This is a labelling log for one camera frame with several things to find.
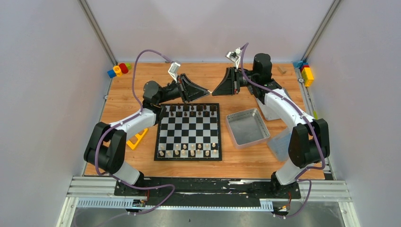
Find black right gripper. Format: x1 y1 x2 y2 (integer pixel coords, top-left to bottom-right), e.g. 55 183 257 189
211 67 258 96

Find black white chessboard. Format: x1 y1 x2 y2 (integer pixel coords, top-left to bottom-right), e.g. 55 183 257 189
154 103 222 161

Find metal tin box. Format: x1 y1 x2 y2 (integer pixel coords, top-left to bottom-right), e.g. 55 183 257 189
226 108 270 149

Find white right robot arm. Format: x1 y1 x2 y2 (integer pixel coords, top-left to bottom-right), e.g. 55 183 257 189
212 48 330 198

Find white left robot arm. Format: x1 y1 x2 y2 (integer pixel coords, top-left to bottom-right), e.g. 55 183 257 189
83 74 210 195

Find small wooden block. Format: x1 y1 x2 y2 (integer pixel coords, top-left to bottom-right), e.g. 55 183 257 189
277 66 287 75

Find yellow triangular plastic stand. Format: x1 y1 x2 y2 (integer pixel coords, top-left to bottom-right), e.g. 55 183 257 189
126 128 148 150

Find blue plastic bag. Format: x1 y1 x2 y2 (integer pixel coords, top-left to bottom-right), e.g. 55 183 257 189
267 128 291 162

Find coloured toy cylinders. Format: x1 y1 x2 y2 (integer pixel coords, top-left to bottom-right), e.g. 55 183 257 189
107 63 132 79

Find coloured toy brick stack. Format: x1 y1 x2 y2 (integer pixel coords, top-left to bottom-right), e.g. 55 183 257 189
292 61 314 87

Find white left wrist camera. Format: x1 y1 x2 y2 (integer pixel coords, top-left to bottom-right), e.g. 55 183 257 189
168 61 181 82

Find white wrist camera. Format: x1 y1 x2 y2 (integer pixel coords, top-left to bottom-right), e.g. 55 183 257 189
226 48 242 67
168 61 181 82

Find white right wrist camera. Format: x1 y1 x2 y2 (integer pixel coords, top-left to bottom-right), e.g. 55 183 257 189
226 48 242 67

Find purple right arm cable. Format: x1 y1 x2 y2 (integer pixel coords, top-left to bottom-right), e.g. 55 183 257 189
239 42 327 219

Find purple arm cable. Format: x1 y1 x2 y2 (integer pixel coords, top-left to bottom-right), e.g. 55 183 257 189
94 49 176 216
239 42 327 219

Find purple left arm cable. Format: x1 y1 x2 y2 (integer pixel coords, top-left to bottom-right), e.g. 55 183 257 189
94 49 176 216

